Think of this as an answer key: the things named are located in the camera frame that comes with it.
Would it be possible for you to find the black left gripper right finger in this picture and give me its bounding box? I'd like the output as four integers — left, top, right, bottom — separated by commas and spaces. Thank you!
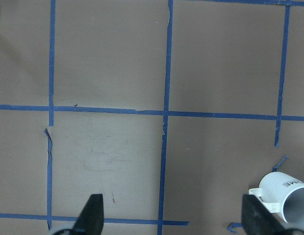
241, 194, 285, 235

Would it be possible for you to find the white ribbed mug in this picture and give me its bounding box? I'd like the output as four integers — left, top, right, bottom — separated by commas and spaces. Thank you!
249, 172, 304, 228

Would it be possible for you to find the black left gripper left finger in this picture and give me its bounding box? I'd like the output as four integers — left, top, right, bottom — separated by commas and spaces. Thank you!
73, 194, 104, 235

